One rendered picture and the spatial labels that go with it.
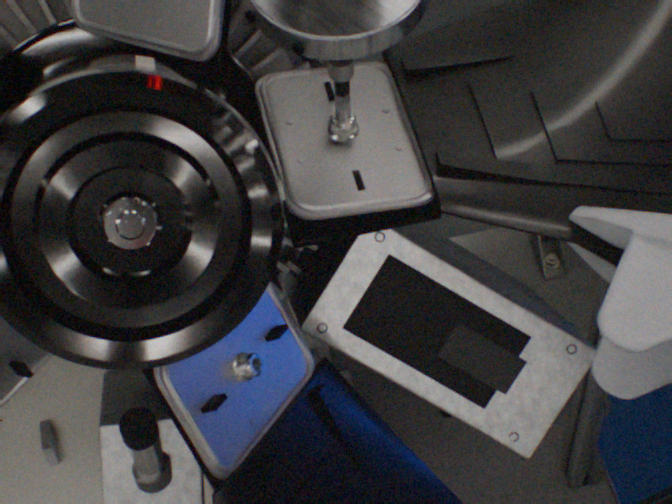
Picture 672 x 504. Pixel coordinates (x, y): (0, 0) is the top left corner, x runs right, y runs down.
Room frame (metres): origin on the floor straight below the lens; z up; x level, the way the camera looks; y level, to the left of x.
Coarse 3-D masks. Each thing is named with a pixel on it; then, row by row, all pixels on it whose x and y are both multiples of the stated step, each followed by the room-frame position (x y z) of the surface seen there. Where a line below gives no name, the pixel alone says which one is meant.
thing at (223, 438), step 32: (256, 320) 0.32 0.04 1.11; (288, 320) 0.33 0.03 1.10; (224, 352) 0.30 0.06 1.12; (256, 352) 0.31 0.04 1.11; (288, 352) 0.32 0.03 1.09; (160, 384) 0.27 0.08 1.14; (192, 384) 0.28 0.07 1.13; (224, 384) 0.29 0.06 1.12; (256, 384) 0.29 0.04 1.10; (288, 384) 0.30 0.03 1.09; (192, 416) 0.27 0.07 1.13; (224, 416) 0.27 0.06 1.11; (256, 416) 0.28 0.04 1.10; (224, 448) 0.26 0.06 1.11
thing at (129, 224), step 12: (120, 204) 0.31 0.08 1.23; (132, 204) 0.31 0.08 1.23; (144, 204) 0.31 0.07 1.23; (108, 216) 0.30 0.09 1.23; (120, 216) 0.30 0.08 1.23; (132, 216) 0.30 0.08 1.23; (144, 216) 0.30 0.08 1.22; (156, 216) 0.30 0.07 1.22; (108, 228) 0.30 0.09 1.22; (120, 228) 0.30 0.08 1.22; (132, 228) 0.30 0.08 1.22; (144, 228) 0.30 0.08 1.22; (156, 228) 0.30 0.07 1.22; (108, 240) 0.30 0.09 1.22; (120, 240) 0.30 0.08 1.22; (132, 240) 0.30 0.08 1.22; (144, 240) 0.30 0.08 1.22
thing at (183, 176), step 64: (64, 64) 0.37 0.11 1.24; (128, 64) 0.35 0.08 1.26; (192, 64) 0.41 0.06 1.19; (0, 128) 0.32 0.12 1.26; (64, 128) 0.33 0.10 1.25; (128, 128) 0.33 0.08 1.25; (192, 128) 0.33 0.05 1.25; (256, 128) 0.40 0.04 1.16; (0, 192) 0.31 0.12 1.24; (64, 192) 0.31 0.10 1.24; (128, 192) 0.31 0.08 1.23; (192, 192) 0.31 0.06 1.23; (256, 192) 0.31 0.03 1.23; (0, 256) 0.29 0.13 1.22; (64, 256) 0.29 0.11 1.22; (128, 256) 0.30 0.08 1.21; (192, 256) 0.29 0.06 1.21; (256, 256) 0.29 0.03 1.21; (64, 320) 0.28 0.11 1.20; (128, 320) 0.28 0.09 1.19; (192, 320) 0.28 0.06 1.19
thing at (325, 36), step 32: (256, 0) 0.35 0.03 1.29; (288, 0) 0.35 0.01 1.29; (320, 0) 0.35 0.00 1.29; (352, 0) 0.35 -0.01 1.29; (384, 0) 0.35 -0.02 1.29; (416, 0) 0.35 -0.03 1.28; (288, 32) 0.34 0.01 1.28; (320, 32) 0.34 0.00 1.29; (352, 32) 0.34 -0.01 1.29; (384, 32) 0.34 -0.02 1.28
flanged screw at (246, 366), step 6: (240, 354) 0.30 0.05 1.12; (246, 354) 0.30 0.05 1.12; (252, 354) 0.30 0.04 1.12; (234, 360) 0.30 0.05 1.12; (240, 360) 0.30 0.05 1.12; (246, 360) 0.30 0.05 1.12; (252, 360) 0.30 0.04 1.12; (258, 360) 0.30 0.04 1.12; (234, 366) 0.30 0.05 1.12; (240, 366) 0.29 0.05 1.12; (246, 366) 0.29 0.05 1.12; (252, 366) 0.30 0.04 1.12; (258, 366) 0.30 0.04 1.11; (234, 372) 0.29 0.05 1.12; (240, 372) 0.29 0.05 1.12; (246, 372) 0.29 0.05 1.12; (252, 372) 0.29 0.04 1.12; (258, 372) 0.29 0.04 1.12; (240, 378) 0.29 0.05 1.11; (246, 378) 0.29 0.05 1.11; (252, 378) 0.29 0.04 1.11
